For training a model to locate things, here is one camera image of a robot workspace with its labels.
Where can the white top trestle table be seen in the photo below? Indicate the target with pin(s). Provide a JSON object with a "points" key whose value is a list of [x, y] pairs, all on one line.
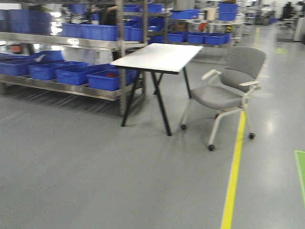
{"points": [[158, 58]]}

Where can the blue bin with red parts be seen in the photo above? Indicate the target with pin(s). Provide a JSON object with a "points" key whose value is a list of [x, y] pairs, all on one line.
{"points": [[108, 80]]}

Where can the grey office chair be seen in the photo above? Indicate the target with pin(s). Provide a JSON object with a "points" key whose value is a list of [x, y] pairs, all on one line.
{"points": [[228, 91]]}

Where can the steel shelving rack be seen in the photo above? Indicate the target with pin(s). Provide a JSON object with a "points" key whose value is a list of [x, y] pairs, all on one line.
{"points": [[124, 94]]}

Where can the person in black clothes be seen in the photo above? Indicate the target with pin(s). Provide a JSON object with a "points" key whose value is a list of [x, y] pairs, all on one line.
{"points": [[107, 14]]}

